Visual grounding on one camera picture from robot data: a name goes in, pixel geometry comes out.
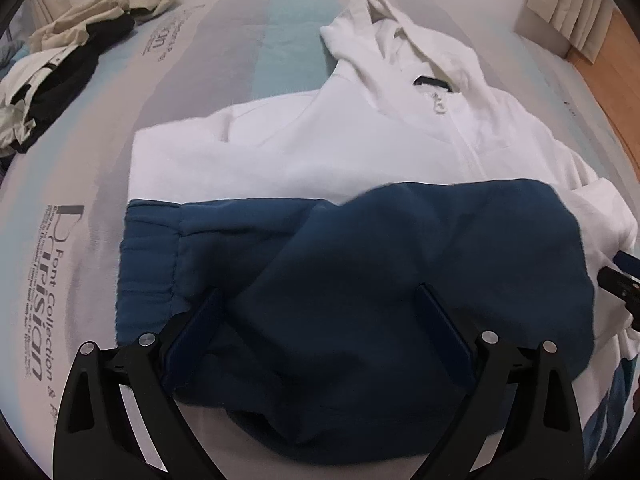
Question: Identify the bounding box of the white and blue hoodie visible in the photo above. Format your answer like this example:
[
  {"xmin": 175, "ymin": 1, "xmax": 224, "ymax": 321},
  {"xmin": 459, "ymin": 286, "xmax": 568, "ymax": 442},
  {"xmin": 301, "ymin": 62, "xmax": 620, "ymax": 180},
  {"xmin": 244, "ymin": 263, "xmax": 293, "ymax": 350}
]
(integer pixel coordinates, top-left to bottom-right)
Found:
[{"xmin": 115, "ymin": 0, "xmax": 639, "ymax": 466}]

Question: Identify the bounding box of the pile of clothes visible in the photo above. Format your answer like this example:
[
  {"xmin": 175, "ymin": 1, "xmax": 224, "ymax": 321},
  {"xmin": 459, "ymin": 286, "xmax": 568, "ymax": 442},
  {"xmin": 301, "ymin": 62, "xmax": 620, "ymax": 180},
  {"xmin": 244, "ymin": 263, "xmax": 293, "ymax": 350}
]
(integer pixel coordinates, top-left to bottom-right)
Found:
[{"xmin": 1, "ymin": 0, "xmax": 177, "ymax": 158}]

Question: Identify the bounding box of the beige curtain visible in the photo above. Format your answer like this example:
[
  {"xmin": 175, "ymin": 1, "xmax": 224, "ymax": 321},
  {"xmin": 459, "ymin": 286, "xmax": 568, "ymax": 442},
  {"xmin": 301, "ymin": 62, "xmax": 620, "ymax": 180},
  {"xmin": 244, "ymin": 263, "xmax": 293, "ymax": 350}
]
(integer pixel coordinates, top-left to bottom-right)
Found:
[{"xmin": 527, "ymin": 0, "xmax": 615, "ymax": 64}]

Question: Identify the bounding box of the striped bed sheet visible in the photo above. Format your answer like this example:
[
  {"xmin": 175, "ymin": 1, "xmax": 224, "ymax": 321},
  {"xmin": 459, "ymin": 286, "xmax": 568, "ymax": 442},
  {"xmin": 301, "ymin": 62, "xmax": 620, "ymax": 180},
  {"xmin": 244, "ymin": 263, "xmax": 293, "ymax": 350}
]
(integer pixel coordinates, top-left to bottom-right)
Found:
[{"xmin": 1, "ymin": 0, "xmax": 639, "ymax": 479}]

